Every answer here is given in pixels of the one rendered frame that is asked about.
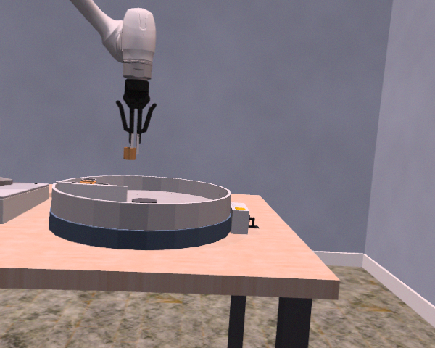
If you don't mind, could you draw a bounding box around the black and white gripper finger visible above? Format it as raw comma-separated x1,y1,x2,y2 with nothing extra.
116,98,135,148
136,99,157,154

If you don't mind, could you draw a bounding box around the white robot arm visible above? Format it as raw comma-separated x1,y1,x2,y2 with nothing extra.
70,0,156,80

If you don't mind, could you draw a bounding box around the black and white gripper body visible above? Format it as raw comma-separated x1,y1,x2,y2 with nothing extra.
123,79,150,109

